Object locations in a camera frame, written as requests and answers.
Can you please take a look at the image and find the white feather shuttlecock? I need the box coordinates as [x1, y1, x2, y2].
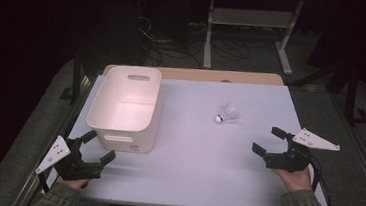
[213, 101, 241, 126]

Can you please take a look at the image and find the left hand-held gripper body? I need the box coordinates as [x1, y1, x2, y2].
[34, 134, 105, 184]

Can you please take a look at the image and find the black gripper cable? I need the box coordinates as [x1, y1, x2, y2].
[305, 156, 337, 206]

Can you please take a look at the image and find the bundle of floor cables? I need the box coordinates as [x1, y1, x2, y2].
[133, 14, 279, 77]

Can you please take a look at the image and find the white metal stand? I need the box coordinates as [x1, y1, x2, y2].
[201, 0, 305, 78]

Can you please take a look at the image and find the person's right hand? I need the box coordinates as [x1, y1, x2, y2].
[269, 162, 316, 195]

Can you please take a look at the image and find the person's left hand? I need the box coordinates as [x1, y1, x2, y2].
[55, 175, 91, 192]

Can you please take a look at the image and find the black metal stand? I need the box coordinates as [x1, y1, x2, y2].
[57, 47, 91, 107]
[342, 61, 366, 127]

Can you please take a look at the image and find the black gripper strap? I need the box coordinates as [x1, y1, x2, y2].
[36, 170, 54, 195]

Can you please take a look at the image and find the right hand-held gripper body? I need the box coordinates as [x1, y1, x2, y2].
[263, 124, 343, 178]

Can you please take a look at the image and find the wooden board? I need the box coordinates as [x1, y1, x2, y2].
[102, 58, 286, 92]

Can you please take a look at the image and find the white plastic basket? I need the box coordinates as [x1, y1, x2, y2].
[84, 62, 166, 156]

